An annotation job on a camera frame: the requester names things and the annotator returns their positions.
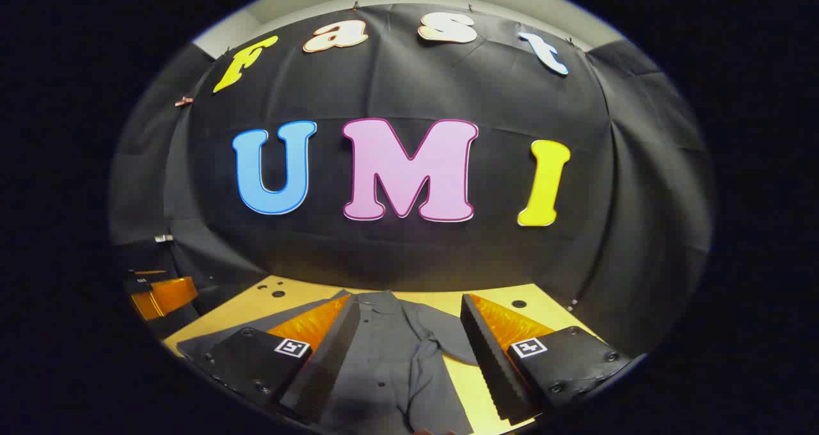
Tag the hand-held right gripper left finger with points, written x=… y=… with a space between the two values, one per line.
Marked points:
x=333 y=352

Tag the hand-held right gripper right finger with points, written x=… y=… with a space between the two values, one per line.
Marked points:
x=489 y=358

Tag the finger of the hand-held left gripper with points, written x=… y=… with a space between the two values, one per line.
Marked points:
x=167 y=296

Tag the grey button-up shirt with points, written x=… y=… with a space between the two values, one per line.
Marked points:
x=384 y=352

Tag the black backdrop cloth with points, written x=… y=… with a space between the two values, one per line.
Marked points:
x=416 y=89

